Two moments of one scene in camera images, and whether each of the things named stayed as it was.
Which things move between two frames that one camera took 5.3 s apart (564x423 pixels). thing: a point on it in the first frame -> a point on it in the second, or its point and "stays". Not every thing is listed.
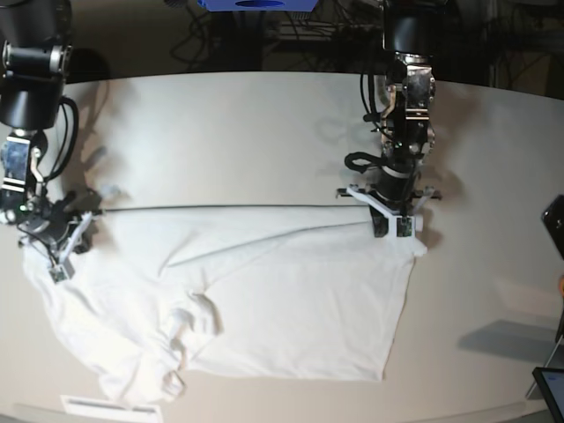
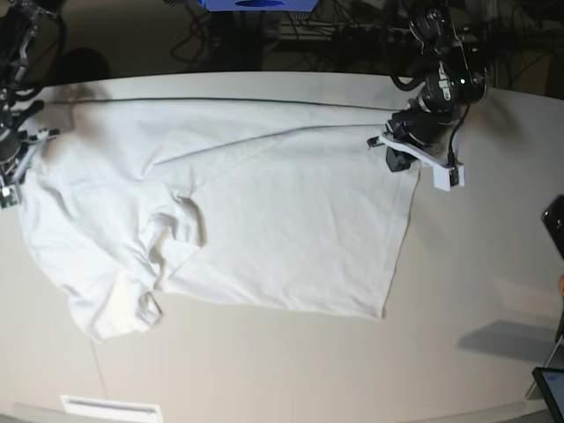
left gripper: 68,219 -> 14,141
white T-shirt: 151,299 -> 263,202
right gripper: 382,205 -> 424,129
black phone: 553,219 stays
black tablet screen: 551,381 stays
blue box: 257,5 stays
